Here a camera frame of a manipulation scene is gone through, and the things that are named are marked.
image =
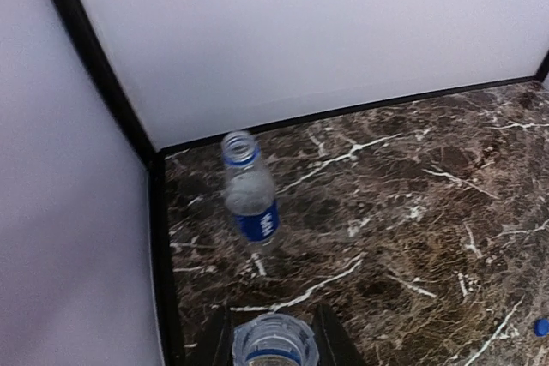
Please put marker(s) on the white cap blue label bottle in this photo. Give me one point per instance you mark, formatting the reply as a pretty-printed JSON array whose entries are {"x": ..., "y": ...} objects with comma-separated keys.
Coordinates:
[{"x": 274, "y": 339}]

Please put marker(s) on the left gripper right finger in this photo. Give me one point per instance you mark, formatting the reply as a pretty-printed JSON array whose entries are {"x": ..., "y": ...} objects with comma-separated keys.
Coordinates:
[{"x": 334, "y": 345}]

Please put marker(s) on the left black frame post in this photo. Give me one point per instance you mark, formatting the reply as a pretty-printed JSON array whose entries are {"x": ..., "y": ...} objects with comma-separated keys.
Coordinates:
[{"x": 87, "y": 45}]

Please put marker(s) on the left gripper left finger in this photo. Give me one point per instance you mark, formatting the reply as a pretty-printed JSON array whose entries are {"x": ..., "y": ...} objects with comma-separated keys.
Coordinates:
[{"x": 215, "y": 345}]

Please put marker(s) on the blue cap pepsi bottle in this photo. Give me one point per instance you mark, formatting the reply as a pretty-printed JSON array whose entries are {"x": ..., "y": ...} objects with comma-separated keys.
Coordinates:
[{"x": 250, "y": 191}]

